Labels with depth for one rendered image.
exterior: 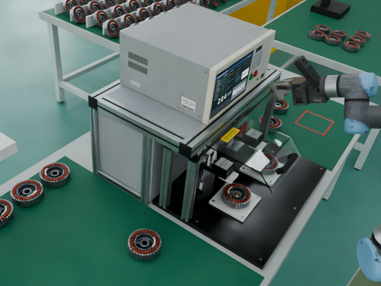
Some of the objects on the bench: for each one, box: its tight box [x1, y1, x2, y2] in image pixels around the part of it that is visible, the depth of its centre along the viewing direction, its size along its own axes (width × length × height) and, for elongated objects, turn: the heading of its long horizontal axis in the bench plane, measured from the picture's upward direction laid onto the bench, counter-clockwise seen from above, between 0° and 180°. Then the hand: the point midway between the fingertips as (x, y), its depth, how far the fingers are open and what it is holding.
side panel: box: [89, 107, 152, 205], centre depth 151 cm, size 28×3×32 cm, turn 48°
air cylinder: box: [196, 170, 215, 192], centre depth 162 cm, size 5×8×6 cm
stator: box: [128, 229, 162, 260], centre depth 138 cm, size 11×11×4 cm
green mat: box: [0, 155, 265, 286], centre depth 132 cm, size 94×61×1 cm, turn 48°
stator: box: [222, 183, 252, 209], centre depth 156 cm, size 11×11×4 cm
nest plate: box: [209, 183, 261, 222], centre depth 158 cm, size 15×15×1 cm
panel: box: [149, 139, 208, 201], centre depth 167 cm, size 1×66×30 cm, turn 138°
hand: (271, 84), depth 148 cm, fingers closed
